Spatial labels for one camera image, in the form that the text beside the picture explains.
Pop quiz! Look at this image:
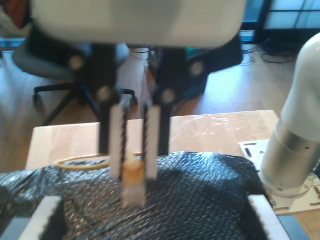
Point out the yellow network cable clear plug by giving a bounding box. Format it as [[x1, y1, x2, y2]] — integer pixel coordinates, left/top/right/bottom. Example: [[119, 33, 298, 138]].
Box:
[[55, 151, 148, 209]]

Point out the black bubble wrap mat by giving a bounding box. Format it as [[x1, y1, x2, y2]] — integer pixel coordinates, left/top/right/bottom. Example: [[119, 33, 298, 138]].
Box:
[[0, 151, 270, 240]]

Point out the grey office chair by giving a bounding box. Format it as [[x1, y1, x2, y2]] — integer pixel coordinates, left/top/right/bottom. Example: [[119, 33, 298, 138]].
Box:
[[12, 24, 140, 126]]

